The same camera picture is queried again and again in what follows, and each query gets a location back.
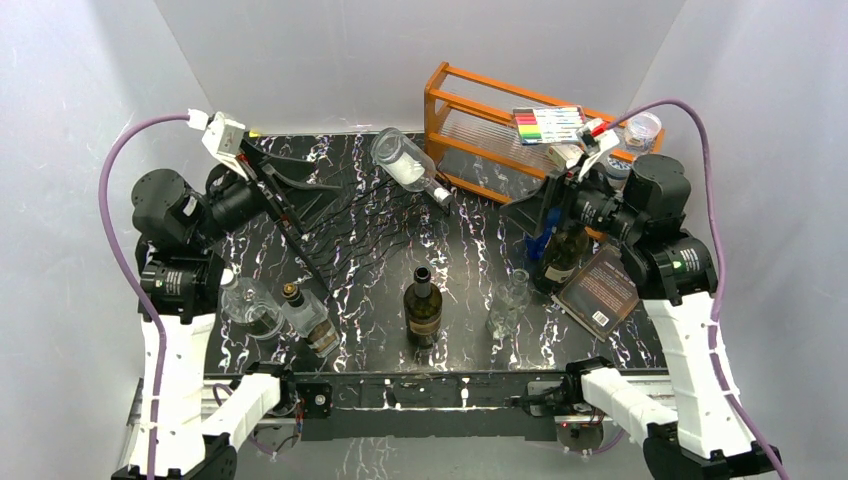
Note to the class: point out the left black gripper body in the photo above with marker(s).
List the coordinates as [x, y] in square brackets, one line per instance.
[233, 204]

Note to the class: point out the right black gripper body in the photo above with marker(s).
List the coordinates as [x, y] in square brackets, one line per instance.
[588, 204]

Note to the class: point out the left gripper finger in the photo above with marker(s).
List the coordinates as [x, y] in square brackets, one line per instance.
[283, 182]
[295, 248]

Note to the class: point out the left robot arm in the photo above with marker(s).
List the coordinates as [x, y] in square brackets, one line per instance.
[188, 428]

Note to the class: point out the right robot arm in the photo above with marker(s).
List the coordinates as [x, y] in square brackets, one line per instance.
[706, 434]

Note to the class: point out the blue glass bottle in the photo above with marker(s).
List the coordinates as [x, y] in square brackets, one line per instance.
[536, 245]

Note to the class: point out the dark olive wine bottle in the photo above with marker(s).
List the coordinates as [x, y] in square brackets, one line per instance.
[560, 258]

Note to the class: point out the orange wooden shelf rack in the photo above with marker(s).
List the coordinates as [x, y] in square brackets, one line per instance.
[472, 137]

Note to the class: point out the round clear glass bottle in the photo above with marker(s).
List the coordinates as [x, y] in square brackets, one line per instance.
[250, 305]

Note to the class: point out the large clear glass bottle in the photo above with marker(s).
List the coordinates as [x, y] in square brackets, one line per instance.
[408, 165]

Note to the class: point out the square clear liquor bottle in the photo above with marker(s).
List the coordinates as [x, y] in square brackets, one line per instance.
[310, 319]

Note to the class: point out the small white carton box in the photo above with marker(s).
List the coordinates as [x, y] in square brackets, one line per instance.
[564, 156]

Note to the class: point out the clear plastic jar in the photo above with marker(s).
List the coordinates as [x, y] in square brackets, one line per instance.
[641, 132]

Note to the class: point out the coloured marker pen set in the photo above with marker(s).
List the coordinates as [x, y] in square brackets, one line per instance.
[548, 125]

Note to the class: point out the brown book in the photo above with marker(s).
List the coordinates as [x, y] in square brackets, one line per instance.
[600, 295]

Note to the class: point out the black wire wine rack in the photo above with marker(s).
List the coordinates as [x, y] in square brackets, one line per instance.
[373, 219]

